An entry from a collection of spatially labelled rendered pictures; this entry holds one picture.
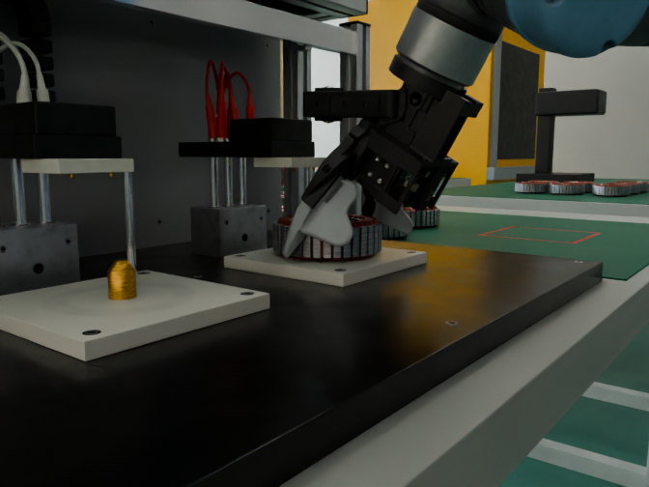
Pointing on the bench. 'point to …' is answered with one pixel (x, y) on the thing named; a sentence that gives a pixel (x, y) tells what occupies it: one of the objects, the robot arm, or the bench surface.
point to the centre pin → (122, 280)
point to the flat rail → (250, 21)
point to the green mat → (477, 223)
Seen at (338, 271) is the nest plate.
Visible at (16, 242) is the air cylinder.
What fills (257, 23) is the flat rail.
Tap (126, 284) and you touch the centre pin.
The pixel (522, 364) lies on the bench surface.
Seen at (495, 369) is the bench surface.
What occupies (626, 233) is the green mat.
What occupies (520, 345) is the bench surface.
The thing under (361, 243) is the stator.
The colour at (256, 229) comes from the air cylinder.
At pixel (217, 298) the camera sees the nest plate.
